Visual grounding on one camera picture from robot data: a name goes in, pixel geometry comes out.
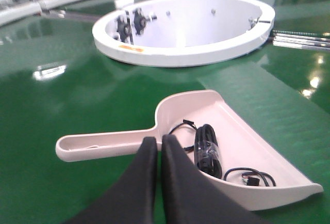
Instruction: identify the chrome rollers right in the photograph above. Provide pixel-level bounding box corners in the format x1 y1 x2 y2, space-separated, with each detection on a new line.
269 30 329 52

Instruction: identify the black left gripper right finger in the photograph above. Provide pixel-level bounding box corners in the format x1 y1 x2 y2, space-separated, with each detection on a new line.
161 134 268 223

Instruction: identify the thin black wire with connector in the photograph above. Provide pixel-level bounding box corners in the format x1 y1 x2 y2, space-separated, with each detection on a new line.
223 167 277 187

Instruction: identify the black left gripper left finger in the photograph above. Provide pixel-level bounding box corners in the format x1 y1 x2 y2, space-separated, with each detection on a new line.
65 137 158 223

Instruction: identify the white inner conveyor ring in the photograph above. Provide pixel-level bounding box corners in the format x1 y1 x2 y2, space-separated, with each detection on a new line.
91 0 276 68

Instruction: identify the black bearing mount right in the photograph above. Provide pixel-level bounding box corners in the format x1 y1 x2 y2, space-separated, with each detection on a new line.
133 8 157 35

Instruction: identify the thin black wire loop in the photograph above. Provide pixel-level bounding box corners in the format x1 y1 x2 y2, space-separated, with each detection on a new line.
168 119 197 155

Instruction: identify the pink plastic dustpan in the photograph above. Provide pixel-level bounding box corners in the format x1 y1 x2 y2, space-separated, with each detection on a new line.
55 90 323 211

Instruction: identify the black cable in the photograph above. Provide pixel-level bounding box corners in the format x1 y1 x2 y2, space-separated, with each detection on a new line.
193 123 223 180

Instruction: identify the orange warning sticker front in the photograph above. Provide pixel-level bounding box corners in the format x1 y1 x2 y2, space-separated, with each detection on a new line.
118 45 144 53

